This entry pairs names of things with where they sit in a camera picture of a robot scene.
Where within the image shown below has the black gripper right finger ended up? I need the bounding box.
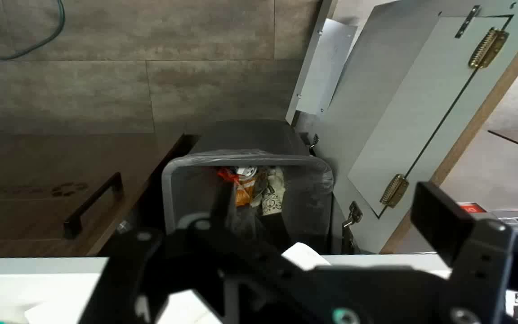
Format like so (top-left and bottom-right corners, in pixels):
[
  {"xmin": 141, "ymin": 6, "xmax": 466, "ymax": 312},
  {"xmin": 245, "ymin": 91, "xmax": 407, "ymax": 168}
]
[{"xmin": 410, "ymin": 177, "xmax": 518, "ymax": 324}]

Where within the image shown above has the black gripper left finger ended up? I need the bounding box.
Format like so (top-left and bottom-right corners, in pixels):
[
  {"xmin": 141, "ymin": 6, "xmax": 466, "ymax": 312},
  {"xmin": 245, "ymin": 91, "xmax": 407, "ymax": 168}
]
[{"xmin": 78, "ymin": 215, "xmax": 310, "ymax": 324}]

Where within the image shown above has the grey trash bin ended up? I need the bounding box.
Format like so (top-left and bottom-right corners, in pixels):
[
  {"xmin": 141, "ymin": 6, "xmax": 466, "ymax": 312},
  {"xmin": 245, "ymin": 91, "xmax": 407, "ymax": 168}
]
[{"xmin": 160, "ymin": 116, "xmax": 340, "ymax": 253}]

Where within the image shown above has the orange trash wrapper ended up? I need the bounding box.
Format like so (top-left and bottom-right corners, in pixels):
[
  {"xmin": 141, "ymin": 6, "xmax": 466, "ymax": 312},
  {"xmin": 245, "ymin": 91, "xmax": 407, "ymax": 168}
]
[{"xmin": 213, "ymin": 165, "xmax": 256, "ymax": 208}]

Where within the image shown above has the crumpled white trash paper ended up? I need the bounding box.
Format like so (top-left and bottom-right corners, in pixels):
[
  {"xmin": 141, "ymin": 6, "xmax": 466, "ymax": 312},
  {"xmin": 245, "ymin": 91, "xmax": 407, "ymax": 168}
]
[{"xmin": 258, "ymin": 165, "xmax": 288, "ymax": 217}]

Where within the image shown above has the open cabinet door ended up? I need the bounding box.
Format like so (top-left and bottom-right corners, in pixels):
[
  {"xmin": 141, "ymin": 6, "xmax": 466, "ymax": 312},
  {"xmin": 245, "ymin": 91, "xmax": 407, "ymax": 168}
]
[{"xmin": 330, "ymin": 0, "xmax": 518, "ymax": 253}]

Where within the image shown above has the black drawer handle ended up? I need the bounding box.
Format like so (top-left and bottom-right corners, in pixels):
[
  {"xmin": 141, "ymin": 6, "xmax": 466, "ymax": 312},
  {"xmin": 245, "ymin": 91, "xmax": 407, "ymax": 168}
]
[{"xmin": 62, "ymin": 170, "xmax": 124, "ymax": 239}]

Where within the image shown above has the dark floor cable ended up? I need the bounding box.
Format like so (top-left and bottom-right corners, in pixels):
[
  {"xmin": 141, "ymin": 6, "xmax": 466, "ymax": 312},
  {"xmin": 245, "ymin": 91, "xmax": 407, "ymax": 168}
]
[{"xmin": 0, "ymin": 0, "xmax": 69, "ymax": 62}]

